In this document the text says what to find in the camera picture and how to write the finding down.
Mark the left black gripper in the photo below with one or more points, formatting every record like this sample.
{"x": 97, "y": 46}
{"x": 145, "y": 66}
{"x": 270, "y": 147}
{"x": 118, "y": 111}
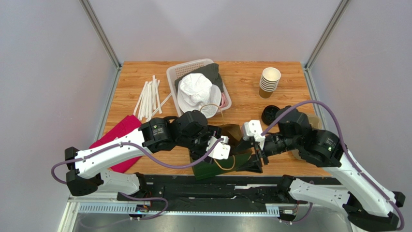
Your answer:
{"x": 212, "y": 131}

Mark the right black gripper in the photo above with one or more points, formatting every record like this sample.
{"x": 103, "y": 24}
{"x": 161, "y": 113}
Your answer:
{"x": 259, "y": 154}

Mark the green paper bag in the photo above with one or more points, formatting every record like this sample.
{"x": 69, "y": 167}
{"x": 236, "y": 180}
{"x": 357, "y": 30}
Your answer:
{"x": 210, "y": 167}

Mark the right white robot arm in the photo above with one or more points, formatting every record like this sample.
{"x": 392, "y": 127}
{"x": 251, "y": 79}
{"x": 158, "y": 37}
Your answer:
{"x": 366, "y": 203}

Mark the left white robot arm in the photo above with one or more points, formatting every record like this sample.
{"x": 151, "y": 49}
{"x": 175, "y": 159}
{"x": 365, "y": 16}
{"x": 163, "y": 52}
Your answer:
{"x": 88, "y": 170}

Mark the pink cloth in basket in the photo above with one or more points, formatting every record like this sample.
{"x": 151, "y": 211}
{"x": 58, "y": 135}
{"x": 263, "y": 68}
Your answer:
{"x": 224, "y": 101}

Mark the stack of black lids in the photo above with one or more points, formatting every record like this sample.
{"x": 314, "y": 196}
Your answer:
{"x": 269, "y": 114}

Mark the white bucket hat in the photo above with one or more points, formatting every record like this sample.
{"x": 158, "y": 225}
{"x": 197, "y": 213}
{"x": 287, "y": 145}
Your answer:
{"x": 196, "y": 92}

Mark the bundle of white straws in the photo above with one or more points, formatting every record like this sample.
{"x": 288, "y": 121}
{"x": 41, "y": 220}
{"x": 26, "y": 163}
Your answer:
{"x": 149, "y": 103}

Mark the red cloth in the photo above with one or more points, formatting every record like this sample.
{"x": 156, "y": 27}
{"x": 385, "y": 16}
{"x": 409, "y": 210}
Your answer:
{"x": 125, "y": 126}

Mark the olive green cloth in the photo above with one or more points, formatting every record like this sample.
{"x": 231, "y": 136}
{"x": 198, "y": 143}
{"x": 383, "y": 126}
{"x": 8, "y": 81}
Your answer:
{"x": 210, "y": 71}

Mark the beige cup carrier tray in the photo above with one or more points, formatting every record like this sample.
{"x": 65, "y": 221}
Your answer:
{"x": 315, "y": 123}

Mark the white plastic basket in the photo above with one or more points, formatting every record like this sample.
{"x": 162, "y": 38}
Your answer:
{"x": 174, "y": 72}

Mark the stack of paper cups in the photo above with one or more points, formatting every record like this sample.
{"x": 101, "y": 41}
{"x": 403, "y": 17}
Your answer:
{"x": 269, "y": 81}

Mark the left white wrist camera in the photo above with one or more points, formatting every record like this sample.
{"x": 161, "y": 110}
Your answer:
{"x": 219, "y": 150}

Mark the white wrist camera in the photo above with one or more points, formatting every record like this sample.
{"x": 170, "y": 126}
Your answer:
{"x": 253, "y": 129}
{"x": 219, "y": 150}

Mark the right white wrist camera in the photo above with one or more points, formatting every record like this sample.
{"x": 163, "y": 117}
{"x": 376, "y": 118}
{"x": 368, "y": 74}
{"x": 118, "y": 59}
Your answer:
{"x": 253, "y": 129}

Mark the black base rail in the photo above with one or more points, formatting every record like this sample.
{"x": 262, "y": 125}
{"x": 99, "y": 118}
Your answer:
{"x": 215, "y": 195}

